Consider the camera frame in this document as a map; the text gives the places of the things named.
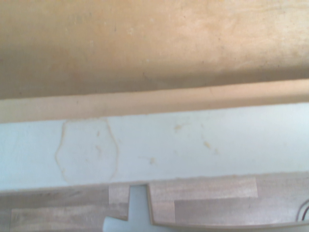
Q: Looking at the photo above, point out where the white drawer with wooden interior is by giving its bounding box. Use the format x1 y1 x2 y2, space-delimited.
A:
0 0 309 194

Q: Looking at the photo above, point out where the black floor cable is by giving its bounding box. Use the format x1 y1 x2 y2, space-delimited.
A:
295 202 309 222

